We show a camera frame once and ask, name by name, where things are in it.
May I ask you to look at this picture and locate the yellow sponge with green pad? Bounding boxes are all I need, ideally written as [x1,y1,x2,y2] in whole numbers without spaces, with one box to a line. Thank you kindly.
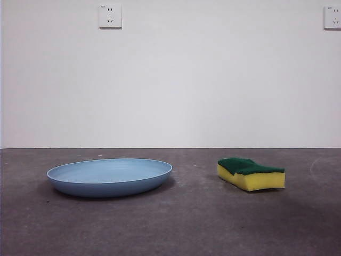
[217,157,286,192]

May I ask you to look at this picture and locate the light blue round plate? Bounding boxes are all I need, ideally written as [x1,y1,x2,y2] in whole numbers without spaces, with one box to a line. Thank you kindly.
[46,158,173,198]

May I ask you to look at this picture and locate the white wall socket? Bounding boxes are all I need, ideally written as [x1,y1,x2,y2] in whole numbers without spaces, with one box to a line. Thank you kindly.
[99,3,123,29]
[323,5,341,30]

